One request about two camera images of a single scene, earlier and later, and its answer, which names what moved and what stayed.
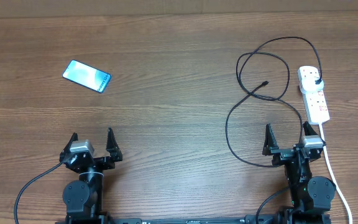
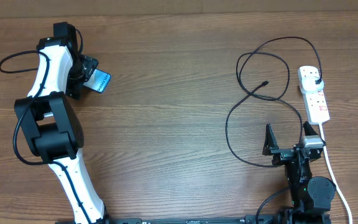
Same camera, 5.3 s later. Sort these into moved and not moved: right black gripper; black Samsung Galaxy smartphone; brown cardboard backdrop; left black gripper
Moved: left black gripper
Not moved: brown cardboard backdrop; right black gripper; black Samsung Galaxy smartphone
